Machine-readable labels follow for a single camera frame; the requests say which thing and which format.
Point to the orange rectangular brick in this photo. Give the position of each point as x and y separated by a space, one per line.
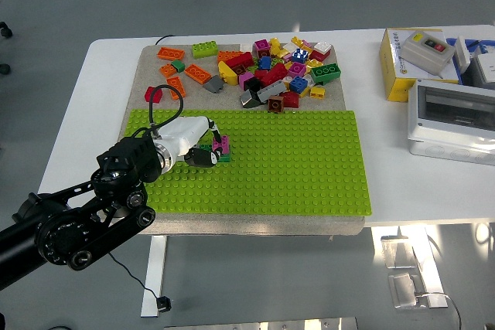
197 73
227 55
171 53
173 80

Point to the brown square brick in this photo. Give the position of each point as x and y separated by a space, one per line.
276 105

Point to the blue box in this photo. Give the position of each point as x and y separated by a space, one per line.
475 45

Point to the yellow cardboard box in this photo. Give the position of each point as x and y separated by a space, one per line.
392 75

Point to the long grey brick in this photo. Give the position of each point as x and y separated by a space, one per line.
270 91

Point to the small white brick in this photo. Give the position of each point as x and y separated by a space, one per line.
246 47

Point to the red rectangular brick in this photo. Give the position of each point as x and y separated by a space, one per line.
239 61

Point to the lime green studded baseplate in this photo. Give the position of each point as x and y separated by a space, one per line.
290 171

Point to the small dark green brick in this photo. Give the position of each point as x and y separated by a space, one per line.
178 66

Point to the grey-brown mat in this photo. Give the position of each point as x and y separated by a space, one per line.
216 104

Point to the small red brick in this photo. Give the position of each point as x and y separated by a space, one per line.
158 95

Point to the white table leg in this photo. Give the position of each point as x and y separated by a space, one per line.
152 279
431 268

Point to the white distribution enclosure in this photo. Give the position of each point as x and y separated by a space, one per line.
448 133

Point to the blue square brick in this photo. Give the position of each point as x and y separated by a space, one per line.
298 84

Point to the pink brick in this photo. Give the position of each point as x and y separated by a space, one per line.
245 80
307 44

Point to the magenta square brick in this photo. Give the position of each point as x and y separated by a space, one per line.
297 69
224 145
261 48

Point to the yellow rounded brick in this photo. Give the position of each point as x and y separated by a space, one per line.
227 73

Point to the large red brick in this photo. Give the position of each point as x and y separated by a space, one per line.
275 74

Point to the clear plastic block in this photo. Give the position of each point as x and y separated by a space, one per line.
398 252
403 292

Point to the blue white checked brick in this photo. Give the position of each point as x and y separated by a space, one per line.
299 55

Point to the grey sloped brick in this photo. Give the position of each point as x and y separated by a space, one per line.
214 84

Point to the dark green rectangular brick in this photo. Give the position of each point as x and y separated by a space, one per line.
326 73
226 158

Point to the white plastic part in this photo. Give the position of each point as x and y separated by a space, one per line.
462 55

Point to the lime green rectangular brick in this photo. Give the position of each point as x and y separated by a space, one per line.
205 50

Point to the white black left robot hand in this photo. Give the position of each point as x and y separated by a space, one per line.
181 133

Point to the black silver sloped brick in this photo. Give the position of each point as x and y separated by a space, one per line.
249 99

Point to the small yellow brick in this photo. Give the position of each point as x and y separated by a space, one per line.
317 92

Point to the small blue brick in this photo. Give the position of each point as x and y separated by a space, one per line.
265 63

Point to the white wall socket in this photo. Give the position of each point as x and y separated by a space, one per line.
486 68

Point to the small orange brick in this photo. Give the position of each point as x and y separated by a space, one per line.
168 70

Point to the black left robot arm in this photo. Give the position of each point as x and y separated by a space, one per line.
127 160

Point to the red sloped brick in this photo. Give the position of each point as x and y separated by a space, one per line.
291 99

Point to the black chair caster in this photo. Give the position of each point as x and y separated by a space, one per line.
5 31
4 69

